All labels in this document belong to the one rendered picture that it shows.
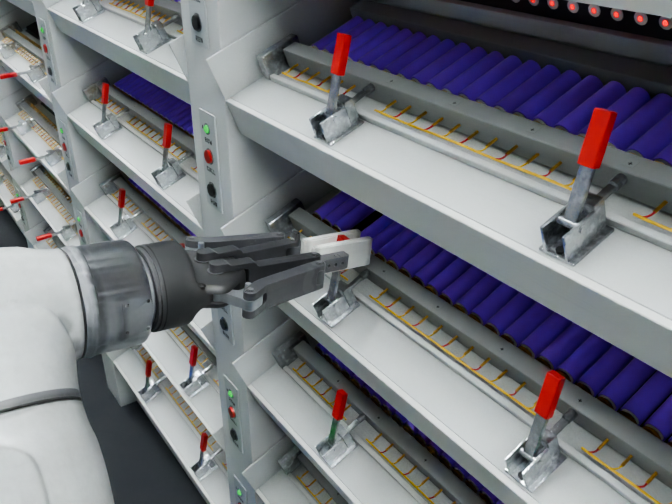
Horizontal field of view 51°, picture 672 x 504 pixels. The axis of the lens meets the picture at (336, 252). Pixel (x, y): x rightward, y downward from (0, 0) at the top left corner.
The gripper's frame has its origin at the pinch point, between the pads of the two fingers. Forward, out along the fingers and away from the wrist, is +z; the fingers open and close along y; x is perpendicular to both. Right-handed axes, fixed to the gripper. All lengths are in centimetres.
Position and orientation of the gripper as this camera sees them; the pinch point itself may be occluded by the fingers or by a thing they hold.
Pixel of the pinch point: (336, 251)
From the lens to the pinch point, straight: 70.7
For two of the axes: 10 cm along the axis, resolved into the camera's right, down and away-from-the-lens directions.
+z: 8.1, -1.6, 5.6
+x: 1.0, -9.1, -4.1
